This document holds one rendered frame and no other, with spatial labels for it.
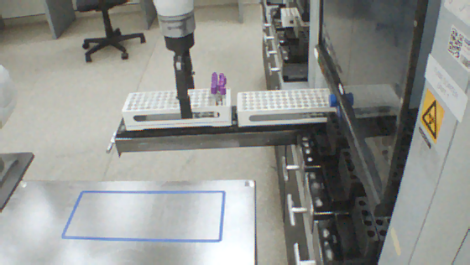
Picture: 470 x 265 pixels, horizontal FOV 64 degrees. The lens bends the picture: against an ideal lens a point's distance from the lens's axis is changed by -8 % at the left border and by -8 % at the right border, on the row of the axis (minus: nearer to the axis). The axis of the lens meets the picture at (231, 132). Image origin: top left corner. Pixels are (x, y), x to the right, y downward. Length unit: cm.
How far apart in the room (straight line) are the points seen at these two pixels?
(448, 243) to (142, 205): 63
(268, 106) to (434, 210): 68
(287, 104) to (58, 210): 64
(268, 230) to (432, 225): 142
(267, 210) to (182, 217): 115
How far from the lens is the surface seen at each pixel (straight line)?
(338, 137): 97
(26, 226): 99
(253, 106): 110
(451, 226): 55
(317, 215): 89
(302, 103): 112
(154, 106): 112
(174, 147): 115
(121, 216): 91
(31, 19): 532
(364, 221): 79
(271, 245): 185
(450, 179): 49
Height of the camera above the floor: 146
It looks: 36 degrees down
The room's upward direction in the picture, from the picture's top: 5 degrees counter-clockwise
